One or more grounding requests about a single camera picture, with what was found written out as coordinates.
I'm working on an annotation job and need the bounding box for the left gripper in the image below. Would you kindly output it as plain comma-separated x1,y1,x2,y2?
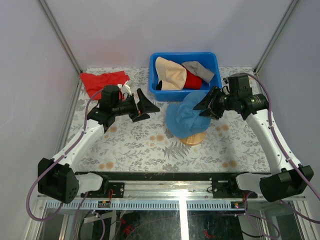
112,88,160,122

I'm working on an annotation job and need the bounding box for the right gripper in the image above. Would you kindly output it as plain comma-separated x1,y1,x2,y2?
193,85,238,120

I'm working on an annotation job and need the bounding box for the blue bucket hat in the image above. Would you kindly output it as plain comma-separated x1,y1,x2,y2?
165,91,211,139

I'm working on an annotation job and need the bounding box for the wooden hat stand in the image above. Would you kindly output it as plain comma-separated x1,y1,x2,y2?
179,131,206,146

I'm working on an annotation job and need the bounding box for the grey hat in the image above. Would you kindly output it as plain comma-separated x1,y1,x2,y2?
181,61,215,84

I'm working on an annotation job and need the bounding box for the blue plastic bin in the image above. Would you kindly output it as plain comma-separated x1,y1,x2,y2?
148,52,222,102

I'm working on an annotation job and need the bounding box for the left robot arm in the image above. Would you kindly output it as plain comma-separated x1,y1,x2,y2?
36,85,160,204

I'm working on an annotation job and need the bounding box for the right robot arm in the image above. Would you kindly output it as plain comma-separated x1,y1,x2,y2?
194,72,314,202

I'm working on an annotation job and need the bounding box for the red hat in bin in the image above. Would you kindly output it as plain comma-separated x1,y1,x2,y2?
183,70,203,90

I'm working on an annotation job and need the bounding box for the floral table mat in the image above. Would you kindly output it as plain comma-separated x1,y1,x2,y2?
76,67,269,172

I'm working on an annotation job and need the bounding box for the beige bucket hat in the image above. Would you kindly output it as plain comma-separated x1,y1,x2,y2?
155,56,187,91

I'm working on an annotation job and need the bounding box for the red cloth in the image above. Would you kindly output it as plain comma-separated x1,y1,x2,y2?
79,71,130,98

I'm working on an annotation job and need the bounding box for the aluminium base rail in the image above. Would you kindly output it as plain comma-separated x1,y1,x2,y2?
37,179,307,201

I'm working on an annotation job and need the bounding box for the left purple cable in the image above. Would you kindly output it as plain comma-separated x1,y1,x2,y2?
26,88,106,240

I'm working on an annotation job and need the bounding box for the purple cable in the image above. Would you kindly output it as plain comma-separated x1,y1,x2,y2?
243,72,320,238
26,88,106,240

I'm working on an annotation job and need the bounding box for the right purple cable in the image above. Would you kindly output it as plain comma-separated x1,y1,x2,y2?
243,72,320,238

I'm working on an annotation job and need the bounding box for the right aluminium frame post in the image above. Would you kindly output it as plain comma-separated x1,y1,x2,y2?
253,0,301,74

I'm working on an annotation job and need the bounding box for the aluminium frame post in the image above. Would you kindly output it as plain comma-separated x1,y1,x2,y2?
253,0,301,74
36,0,83,75

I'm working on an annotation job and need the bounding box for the left aluminium frame post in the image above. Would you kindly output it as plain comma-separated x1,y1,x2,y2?
36,0,83,75

